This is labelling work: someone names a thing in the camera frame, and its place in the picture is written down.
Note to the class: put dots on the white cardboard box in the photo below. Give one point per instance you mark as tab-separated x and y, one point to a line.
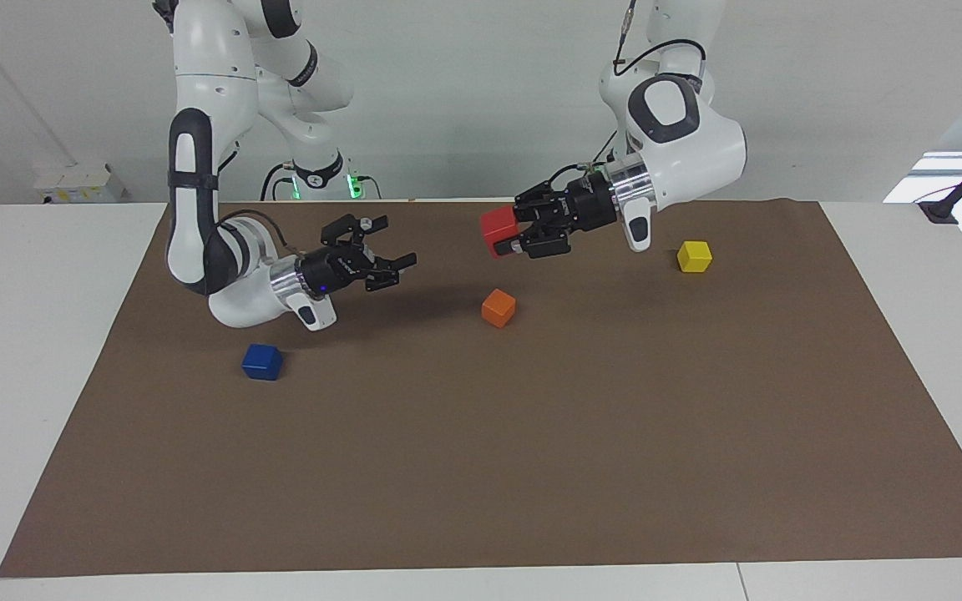
80	184

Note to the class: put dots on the red wooden block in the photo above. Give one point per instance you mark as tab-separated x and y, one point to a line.
498	227

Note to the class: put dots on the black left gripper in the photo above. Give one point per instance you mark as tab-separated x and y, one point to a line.
591	207

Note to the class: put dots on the blue wooden block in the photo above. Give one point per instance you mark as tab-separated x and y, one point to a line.
261	362

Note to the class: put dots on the brown table mat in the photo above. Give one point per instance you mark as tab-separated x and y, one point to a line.
481	451

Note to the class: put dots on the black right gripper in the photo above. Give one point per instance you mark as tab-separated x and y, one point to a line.
332	271

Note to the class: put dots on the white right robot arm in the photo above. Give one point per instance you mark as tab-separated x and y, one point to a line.
197	192

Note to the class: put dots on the yellow wooden block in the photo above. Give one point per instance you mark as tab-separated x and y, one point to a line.
694	256

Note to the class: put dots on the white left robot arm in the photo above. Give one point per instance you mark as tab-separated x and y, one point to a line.
681	142

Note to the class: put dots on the orange wooden block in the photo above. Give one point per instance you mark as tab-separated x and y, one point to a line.
498	309

